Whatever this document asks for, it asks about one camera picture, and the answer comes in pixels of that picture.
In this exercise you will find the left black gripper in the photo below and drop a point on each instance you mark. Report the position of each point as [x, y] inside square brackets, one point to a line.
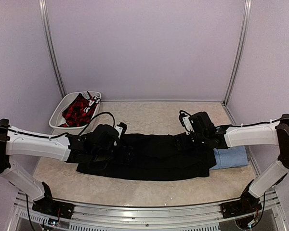
[120, 158]

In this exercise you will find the black long sleeve shirt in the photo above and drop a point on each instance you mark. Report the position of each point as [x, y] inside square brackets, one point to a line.
[156, 158]

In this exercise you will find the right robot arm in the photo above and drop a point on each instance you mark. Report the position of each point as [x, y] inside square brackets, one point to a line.
[272, 135]

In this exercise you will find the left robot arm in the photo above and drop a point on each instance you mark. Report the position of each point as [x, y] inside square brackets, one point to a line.
[65, 147]

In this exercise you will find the light blue folded shirt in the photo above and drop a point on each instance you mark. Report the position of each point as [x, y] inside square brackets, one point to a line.
[230, 158]

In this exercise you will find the red black plaid shirt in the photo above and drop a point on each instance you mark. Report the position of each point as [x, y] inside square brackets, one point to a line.
[80, 111]

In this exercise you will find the white plastic bin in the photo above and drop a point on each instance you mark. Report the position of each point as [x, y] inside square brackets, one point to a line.
[56, 118]

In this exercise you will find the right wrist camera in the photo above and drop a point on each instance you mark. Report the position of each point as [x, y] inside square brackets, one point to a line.
[185, 122]

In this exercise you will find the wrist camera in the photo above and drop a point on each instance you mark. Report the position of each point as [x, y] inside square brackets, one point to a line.
[121, 129]
[185, 122]

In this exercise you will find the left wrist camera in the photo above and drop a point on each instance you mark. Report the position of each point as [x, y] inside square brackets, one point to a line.
[121, 129]

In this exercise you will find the aluminium front rail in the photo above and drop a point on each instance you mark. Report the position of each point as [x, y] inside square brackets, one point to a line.
[201, 217]

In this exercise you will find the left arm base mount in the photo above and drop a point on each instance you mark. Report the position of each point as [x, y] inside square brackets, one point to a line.
[47, 205]

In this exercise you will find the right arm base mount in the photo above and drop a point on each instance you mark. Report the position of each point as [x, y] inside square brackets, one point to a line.
[247, 203]

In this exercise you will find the right aluminium corner post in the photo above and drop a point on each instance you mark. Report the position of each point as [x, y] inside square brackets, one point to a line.
[239, 51]

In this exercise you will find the aluminium corner post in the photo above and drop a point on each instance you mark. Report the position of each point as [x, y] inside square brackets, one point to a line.
[239, 51]
[50, 46]

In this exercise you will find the left aluminium corner post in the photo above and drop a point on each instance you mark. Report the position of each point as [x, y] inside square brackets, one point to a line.
[50, 46]

